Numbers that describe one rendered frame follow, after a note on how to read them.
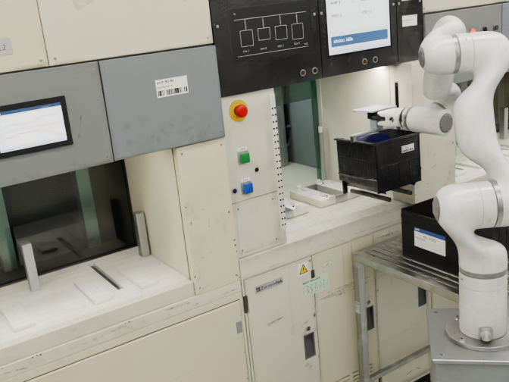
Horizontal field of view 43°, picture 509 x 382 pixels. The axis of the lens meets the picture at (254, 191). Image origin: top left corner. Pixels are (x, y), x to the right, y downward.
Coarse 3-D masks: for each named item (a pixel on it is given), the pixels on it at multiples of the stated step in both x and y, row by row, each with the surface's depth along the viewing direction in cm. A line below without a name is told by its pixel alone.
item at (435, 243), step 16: (416, 208) 228; (416, 224) 218; (432, 224) 211; (416, 240) 220; (432, 240) 213; (448, 240) 207; (496, 240) 211; (416, 256) 222; (432, 256) 215; (448, 256) 209; (448, 272) 210
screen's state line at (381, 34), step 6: (378, 30) 224; (384, 30) 226; (336, 36) 215; (342, 36) 216; (348, 36) 218; (354, 36) 219; (360, 36) 220; (366, 36) 222; (372, 36) 223; (378, 36) 225; (384, 36) 226; (336, 42) 215; (342, 42) 217; (348, 42) 218; (354, 42) 219; (360, 42) 221
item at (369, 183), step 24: (336, 144) 234; (360, 144) 224; (384, 144) 219; (408, 144) 226; (360, 168) 226; (384, 168) 221; (408, 168) 228; (360, 192) 237; (384, 192) 223; (408, 192) 231
